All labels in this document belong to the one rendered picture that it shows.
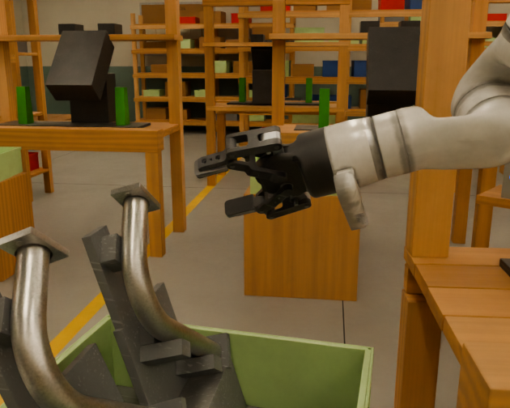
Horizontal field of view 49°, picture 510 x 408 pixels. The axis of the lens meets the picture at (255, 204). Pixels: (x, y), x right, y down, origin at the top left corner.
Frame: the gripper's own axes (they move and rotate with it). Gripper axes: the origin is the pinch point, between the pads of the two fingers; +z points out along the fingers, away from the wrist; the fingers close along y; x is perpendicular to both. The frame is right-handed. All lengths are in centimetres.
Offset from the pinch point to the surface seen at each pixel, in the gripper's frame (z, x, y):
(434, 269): -25, -17, -75
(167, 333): 9.7, 13.6, -7.1
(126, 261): 10.8, 7.4, 1.0
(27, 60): 621, -859, -576
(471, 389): -24, 17, -45
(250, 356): 5.9, 11.6, -26.8
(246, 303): 74, -88, -234
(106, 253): 13.3, 5.9, 1.3
